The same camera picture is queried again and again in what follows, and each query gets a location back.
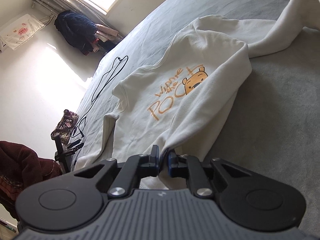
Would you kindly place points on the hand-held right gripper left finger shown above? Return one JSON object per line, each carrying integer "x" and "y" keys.
{"x": 157, "y": 162}

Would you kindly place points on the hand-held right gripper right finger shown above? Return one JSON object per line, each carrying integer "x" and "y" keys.
{"x": 170, "y": 165}

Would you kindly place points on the cream bear-print sweatshirt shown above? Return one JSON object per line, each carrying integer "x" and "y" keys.
{"x": 200, "y": 105}

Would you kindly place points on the grey phone stand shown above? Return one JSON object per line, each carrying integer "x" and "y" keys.
{"x": 62, "y": 155}

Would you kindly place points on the floral fabric bag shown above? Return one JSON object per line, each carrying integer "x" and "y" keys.
{"x": 66, "y": 125}

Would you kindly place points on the maroon fleece garment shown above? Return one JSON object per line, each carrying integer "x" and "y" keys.
{"x": 20, "y": 165}

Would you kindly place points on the pink hanging coat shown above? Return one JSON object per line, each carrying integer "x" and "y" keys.
{"x": 107, "y": 33}

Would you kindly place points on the dark hanging jacket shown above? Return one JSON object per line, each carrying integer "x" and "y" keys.
{"x": 75, "y": 30}

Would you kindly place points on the white lace-trimmed cloth cover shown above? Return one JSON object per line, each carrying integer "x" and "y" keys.
{"x": 20, "y": 31}

